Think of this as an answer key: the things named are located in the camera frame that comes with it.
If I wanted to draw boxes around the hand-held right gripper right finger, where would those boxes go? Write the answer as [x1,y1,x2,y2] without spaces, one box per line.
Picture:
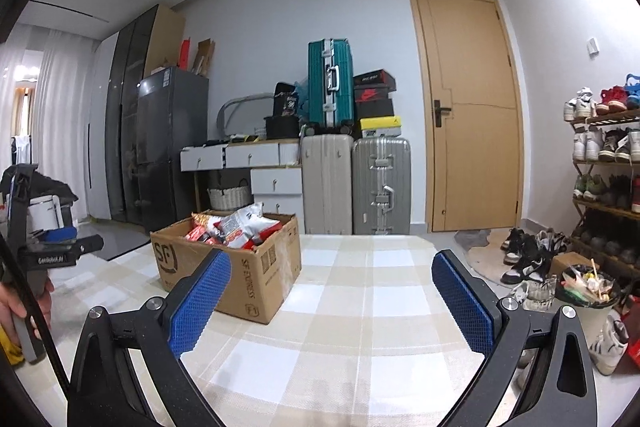
[432,249,596,427]

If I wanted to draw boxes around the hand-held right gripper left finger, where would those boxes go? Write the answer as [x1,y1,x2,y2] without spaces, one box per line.
[67,249,233,427]

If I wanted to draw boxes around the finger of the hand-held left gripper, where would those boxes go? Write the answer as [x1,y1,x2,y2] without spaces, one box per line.
[17,233,106,266]
[30,226,79,246]

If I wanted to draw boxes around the small orange white snack packet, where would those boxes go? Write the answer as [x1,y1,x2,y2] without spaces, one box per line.
[191,212,224,229]

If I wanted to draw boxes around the person's left hand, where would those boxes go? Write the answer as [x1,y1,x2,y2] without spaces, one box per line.
[0,278,55,334]

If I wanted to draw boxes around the dark cloth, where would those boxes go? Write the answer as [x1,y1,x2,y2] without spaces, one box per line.
[29,173,79,208]

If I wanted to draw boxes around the round beige rug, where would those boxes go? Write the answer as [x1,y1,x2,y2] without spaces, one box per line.
[466,229,552,289]

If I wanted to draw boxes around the pile of shoes on floor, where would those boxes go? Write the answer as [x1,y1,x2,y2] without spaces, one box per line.
[500,227,571,314]

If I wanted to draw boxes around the white curtain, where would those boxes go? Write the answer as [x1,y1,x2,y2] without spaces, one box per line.
[31,31,97,221]

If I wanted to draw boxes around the small brown cardboard box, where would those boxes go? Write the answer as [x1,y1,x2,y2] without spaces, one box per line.
[549,251,582,279]

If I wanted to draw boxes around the woven laundry basket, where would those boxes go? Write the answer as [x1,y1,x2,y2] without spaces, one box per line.
[206,178,254,211]

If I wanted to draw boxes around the white wardrobe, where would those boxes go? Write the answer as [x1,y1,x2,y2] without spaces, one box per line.
[86,31,122,224]

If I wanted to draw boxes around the checked tablecloth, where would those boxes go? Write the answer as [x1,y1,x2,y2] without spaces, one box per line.
[15,234,551,427]

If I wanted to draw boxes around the person's yellow clothing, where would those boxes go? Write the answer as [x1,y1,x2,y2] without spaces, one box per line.
[0,326,24,366]

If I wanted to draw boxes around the full trash bin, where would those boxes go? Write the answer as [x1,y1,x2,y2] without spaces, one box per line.
[559,259,622,359]

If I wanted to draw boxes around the white drawer unit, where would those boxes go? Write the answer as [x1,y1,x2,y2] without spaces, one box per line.
[249,166,304,216]

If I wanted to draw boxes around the dark grey fridge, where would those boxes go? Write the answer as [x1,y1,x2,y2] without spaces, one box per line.
[134,66,209,234]

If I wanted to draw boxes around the silver suitcase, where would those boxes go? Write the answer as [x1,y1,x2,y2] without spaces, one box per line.
[351,137,413,236]

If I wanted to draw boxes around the dark glass cabinet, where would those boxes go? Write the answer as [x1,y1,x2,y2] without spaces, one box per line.
[104,3,187,224]

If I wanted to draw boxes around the white sneaker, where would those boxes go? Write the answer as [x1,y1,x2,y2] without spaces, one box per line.
[589,316,629,376]

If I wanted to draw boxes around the white desk with drawers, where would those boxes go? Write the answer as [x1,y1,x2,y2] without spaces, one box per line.
[179,139,304,174]

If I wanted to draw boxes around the wooden shoe rack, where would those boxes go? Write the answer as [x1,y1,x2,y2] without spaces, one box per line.
[569,111,640,269]

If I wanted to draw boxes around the beige suitcase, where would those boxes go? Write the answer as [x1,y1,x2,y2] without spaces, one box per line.
[299,134,354,236]

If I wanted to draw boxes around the black storage box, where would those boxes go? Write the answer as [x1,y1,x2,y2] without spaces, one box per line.
[264,115,302,141]

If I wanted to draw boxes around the wooden door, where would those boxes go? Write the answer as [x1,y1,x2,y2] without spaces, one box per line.
[406,0,524,234]

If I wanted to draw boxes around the rows of shoes on rack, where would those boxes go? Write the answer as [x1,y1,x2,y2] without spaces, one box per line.
[562,73,640,265]

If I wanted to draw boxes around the plain black shoe box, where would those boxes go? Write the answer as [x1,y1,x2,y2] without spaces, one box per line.
[355,101,397,121]

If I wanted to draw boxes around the black printed bag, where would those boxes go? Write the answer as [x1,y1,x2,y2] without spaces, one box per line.
[272,82,302,118]

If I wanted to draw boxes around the blue plastic bag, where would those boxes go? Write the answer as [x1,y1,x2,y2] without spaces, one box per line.
[292,79,312,118]

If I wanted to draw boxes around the red black shoe box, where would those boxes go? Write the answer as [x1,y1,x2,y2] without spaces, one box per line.
[353,86,397,104]

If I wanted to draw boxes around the brown cardboard sheet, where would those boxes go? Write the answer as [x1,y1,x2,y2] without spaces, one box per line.
[194,38,217,78]

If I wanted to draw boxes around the teal suitcase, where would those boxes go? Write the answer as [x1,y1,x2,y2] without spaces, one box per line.
[306,38,354,131]

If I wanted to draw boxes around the dark door handle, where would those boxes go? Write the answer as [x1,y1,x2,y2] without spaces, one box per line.
[433,98,452,128]

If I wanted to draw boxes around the grey curved tube frame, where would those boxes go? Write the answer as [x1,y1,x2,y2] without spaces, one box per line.
[216,93,274,138]

